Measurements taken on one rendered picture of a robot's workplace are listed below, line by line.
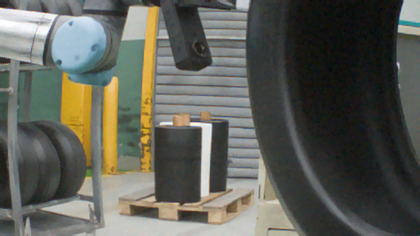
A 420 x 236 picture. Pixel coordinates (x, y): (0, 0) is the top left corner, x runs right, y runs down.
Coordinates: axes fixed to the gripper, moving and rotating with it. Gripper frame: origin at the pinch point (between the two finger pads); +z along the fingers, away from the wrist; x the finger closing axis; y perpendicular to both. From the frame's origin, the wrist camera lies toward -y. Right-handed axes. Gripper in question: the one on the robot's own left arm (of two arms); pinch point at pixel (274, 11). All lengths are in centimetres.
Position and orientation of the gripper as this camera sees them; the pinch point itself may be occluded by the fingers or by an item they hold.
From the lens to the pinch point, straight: 123.6
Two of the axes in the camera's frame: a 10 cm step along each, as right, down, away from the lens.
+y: 1.2, -9.8, -1.3
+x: 6.4, -0.2, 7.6
